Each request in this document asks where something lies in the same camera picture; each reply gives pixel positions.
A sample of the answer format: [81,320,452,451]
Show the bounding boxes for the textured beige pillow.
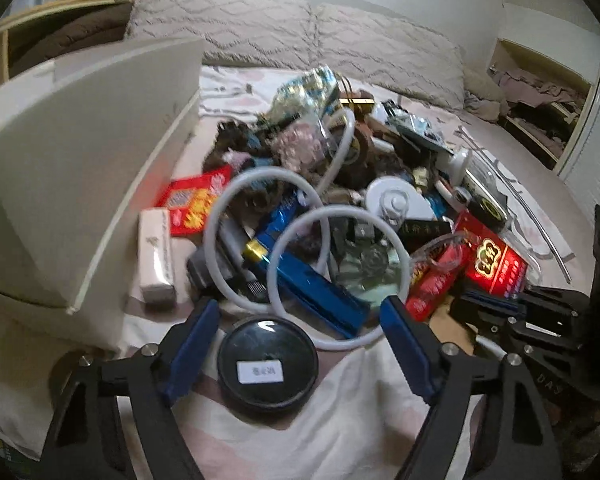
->
[310,2,466,109]
[125,0,313,68]

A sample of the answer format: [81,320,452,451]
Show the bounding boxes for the pink clothes pile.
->
[492,70,591,107]

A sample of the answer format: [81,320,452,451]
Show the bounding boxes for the black round tin white label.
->
[216,317,320,408]

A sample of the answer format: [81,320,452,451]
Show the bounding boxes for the white shutter door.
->
[555,55,600,212]

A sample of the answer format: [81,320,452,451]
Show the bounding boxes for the dark clothes pile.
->
[510,102,582,152]

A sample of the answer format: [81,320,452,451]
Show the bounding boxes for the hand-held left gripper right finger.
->
[378,295,565,480]

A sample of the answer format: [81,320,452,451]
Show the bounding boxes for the brown comforter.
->
[7,2,133,79]

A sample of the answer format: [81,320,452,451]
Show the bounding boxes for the dark knitted scrunchies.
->
[202,119,276,171]

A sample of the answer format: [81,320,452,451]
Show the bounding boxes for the red gold-print box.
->
[452,210,532,302]

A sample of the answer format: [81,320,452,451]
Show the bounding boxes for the small white bottle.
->
[442,147,476,186]

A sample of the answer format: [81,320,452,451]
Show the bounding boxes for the black lettered box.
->
[400,217,454,242]

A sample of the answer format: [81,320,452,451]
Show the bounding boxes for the beige plush blanket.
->
[462,67,509,122]

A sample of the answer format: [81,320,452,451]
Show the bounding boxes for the brown box gold trim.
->
[337,77,376,117]

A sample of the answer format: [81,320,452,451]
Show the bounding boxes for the wooden shelf unit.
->
[0,0,136,97]

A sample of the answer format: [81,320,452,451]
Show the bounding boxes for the red printed snack packet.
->
[155,165,233,238]

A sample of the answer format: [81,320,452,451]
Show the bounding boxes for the clear bag of packets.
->
[385,105,453,154]

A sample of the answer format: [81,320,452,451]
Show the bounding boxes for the metal telescopic back scratcher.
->
[455,125,576,284]

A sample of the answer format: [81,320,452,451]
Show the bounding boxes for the clear zip bag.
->
[467,160,511,198]

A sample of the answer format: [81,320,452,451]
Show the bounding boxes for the small white carton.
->
[137,208,177,307]

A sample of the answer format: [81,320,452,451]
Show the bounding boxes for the pink sequin pouch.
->
[270,122,328,174]

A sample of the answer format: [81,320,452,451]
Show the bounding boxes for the black tin gold emblem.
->
[470,192,509,227]

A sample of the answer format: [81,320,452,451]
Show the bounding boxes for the wall alcove shelf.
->
[485,37,599,172]

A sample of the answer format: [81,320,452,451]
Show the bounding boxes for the white coiled plastic hose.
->
[204,109,412,352]

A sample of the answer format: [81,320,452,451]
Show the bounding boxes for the brown cardboard piece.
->
[430,292,481,356]

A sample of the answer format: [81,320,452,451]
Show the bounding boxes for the dark grey handheld device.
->
[187,220,272,302]

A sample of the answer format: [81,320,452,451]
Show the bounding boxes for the patterned foil bag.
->
[272,66,341,121]

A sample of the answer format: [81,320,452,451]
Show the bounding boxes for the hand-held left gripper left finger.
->
[40,298,222,480]

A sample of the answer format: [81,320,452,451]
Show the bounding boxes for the brown tape roll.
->
[350,120,382,162]

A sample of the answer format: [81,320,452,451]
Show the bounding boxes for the white storage box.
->
[0,35,206,309]

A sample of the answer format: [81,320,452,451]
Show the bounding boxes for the white round device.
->
[365,176,431,222]

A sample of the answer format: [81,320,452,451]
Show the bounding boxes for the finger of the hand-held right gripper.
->
[451,284,590,330]
[472,316,547,361]

